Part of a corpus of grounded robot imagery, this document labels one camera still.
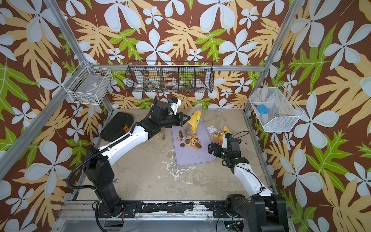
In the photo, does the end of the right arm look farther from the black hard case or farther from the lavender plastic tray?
Result: the black hard case

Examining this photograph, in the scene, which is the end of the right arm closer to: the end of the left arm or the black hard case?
the end of the left arm

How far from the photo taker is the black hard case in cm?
100
